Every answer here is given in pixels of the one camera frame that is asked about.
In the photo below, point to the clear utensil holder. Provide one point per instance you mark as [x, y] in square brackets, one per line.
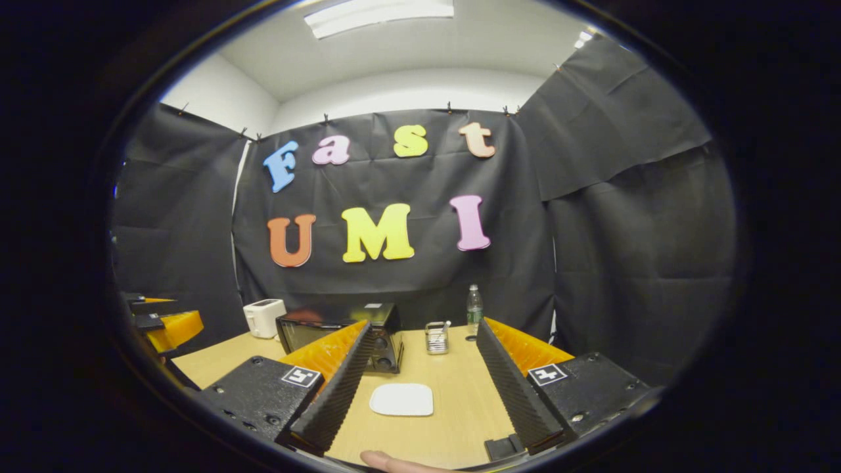
[437, 340]

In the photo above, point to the white toaster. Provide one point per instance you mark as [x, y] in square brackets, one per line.
[263, 318]

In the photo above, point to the large ceiling light panel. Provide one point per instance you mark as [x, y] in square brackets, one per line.
[378, 14]

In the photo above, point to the white square plate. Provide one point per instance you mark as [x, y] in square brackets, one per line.
[401, 399]

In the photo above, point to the green plastic bottle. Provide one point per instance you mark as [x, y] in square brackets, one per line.
[474, 312]

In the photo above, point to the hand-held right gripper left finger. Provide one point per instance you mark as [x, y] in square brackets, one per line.
[335, 394]

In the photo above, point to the small ceiling light panel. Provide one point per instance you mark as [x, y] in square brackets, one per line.
[583, 39]

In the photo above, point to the black electric oven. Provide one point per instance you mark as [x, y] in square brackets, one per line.
[387, 341]

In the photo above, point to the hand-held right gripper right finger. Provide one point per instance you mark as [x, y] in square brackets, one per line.
[512, 387]

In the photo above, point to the black backdrop cloth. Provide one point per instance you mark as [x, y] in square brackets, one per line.
[591, 230]

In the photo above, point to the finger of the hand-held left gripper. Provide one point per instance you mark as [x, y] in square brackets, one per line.
[177, 330]
[151, 306]

